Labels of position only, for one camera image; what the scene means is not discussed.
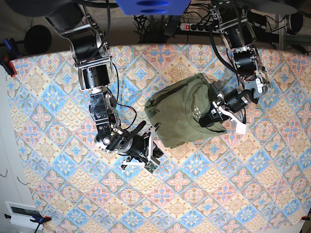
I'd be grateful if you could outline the white wall outlet box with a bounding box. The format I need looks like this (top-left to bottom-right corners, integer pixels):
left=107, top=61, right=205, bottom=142
left=5, top=201, right=41, bottom=230

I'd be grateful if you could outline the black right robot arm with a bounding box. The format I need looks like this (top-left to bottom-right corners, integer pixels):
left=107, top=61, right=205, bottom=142
left=45, top=0, right=163, bottom=167

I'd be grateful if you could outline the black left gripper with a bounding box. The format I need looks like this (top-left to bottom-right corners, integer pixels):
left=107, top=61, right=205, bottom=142
left=199, top=93, right=233, bottom=128

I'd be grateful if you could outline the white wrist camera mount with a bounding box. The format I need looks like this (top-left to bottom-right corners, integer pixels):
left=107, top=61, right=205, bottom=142
left=117, top=122, right=163, bottom=173
left=212, top=101, right=249, bottom=135

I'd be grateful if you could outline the white power strip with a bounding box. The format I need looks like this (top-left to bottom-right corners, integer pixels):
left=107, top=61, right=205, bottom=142
left=179, top=23, right=209, bottom=33

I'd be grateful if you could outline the olive green t-shirt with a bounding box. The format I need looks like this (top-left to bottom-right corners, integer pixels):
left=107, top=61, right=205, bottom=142
left=144, top=73, right=226, bottom=149

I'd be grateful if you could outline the black round stool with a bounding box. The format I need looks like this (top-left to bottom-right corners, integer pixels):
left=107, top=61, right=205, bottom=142
left=24, top=25, right=52, bottom=55

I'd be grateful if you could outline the black cylinder right background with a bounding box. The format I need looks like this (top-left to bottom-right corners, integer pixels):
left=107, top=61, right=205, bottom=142
left=289, top=12, right=303, bottom=33

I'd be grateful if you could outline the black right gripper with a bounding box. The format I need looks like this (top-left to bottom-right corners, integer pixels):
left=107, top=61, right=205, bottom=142
left=143, top=132, right=164, bottom=163

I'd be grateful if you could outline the blue orange clamp lower left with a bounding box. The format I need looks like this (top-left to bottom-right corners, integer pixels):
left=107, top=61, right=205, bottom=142
left=4, top=214, right=52, bottom=233

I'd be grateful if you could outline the colourful patterned tablecloth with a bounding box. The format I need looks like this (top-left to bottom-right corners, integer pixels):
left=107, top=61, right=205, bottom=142
left=6, top=50, right=311, bottom=233

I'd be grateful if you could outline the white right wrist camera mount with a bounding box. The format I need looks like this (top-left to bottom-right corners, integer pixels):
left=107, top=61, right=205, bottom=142
left=117, top=122, right=163, bottom=173

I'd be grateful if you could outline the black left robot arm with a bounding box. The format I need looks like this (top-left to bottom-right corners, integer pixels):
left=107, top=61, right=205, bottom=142
left=199, top=0, right=270, bottom=127

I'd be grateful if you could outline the orange clamp lower right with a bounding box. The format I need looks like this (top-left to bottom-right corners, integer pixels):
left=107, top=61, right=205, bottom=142
left=301, top=216, right=311, bottom=221

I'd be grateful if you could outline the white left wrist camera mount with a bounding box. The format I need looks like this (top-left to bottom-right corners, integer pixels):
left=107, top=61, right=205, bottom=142
left=212, top=101, right=249, bottom=135

